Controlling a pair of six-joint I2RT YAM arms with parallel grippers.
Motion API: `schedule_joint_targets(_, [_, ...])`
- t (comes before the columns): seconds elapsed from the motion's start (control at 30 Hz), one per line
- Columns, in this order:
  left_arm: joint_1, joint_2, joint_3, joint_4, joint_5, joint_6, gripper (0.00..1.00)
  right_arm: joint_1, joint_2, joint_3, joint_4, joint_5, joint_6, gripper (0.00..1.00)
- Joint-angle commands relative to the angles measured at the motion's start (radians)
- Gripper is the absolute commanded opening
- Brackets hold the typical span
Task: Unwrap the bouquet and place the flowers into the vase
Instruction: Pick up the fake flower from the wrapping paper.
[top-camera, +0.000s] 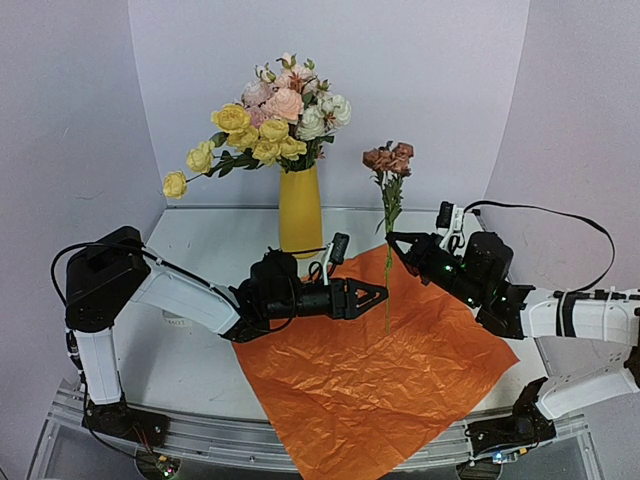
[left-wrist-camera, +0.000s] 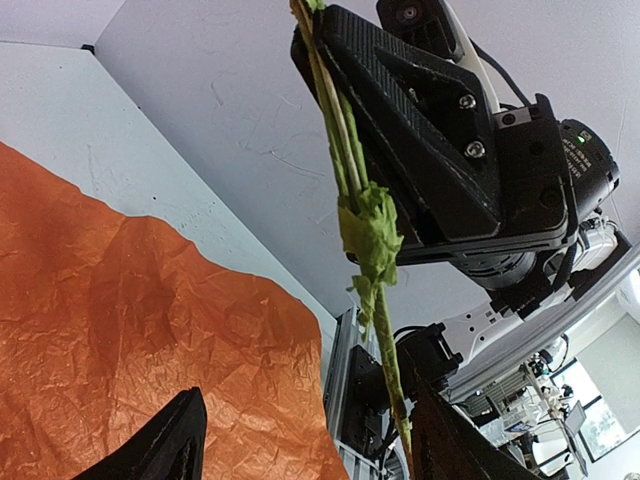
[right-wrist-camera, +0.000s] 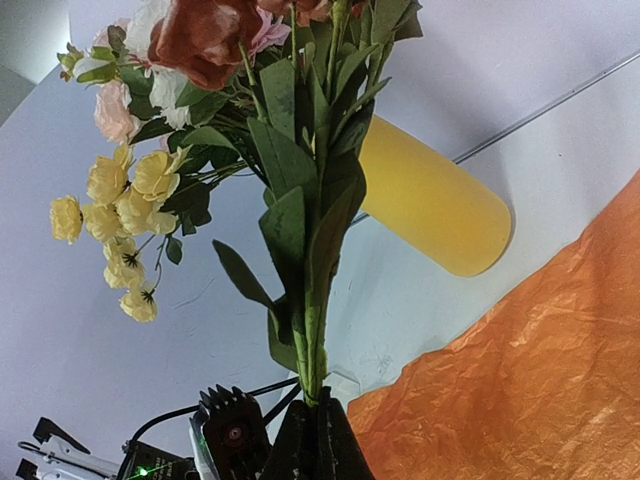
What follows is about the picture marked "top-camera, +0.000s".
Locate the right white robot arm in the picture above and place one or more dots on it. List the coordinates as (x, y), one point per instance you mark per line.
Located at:
(609, 316)

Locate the cream printed ribbon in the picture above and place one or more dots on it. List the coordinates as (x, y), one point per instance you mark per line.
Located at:
(175, 320)

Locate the yellow flower stem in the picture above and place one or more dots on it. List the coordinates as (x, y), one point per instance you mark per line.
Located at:
(247, 138)

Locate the yellow ceramic vase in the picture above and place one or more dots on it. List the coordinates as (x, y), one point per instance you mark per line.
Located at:
(300, 214)

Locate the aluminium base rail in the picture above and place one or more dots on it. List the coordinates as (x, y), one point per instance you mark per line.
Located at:
(168, 444)

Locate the orange yellow wrapping paper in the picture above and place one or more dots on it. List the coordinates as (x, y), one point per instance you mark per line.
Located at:
(418, 358)

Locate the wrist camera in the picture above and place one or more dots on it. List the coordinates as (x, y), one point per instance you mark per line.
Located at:
(334, 255)
(449, 226)

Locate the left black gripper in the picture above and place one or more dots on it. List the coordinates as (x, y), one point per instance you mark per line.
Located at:
(340, 311)

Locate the brown rose stem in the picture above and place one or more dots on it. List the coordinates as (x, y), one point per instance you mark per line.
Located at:
(390, 166)

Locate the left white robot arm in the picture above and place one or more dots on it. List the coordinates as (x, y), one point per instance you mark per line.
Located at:
(106, 276)

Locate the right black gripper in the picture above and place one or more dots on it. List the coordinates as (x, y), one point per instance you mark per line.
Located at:
(421, 253)

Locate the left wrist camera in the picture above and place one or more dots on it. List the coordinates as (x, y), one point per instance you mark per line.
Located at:
(334, 255)

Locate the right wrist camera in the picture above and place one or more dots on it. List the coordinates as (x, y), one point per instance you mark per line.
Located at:
(449, 226)

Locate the white and pink flowers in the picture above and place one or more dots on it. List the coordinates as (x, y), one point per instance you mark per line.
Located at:
(293, 82)

